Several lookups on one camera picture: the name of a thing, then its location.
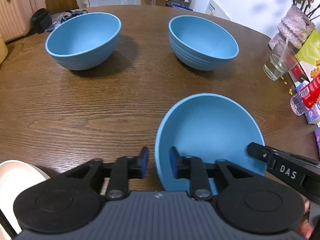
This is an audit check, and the pink ribbed suitcase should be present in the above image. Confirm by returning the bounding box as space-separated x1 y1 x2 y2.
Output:
0 0 46 42

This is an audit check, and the purple tissue pack near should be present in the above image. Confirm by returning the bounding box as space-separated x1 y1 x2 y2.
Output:
314 128 320 156

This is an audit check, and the blue bowl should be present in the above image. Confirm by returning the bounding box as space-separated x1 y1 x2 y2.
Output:
155 93 266 191
168 15 239 71
45 12 121 71

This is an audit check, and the purple tissue pack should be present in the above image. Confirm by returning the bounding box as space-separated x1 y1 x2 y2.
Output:
305 102 320 125
314 128 320 156

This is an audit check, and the cream plate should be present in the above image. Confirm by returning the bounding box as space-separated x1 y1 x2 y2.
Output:
1 160 50 233

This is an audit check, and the yellow thermos jug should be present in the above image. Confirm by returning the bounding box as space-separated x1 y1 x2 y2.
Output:
0 35 9 64

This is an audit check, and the blue black lanyard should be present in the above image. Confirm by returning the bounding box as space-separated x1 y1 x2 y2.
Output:
51 9 89 28

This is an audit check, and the pink textured vase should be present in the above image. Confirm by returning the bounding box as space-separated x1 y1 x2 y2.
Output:
268 5 316 50

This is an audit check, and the purple tissue pack far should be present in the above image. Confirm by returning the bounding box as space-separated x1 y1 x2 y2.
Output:
305 102 320 125

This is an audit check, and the black round pouch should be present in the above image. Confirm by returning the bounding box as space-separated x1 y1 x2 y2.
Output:
31 8 52 34

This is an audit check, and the person's right hand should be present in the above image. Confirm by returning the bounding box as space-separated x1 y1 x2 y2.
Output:
297 199 313 239

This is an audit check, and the clear drinking glass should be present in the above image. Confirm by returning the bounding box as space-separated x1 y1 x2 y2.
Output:
263 38 298 81

